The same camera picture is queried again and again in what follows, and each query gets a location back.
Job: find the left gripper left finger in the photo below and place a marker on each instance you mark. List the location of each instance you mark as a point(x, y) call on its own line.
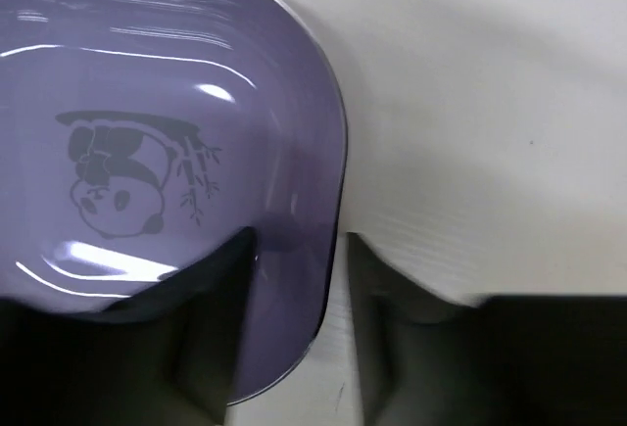
point(166, 356)

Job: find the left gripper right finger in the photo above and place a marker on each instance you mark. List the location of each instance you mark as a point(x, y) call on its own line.
point(510, 360)

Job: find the lavender plate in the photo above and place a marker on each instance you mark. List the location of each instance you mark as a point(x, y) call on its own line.
point(142, 139)

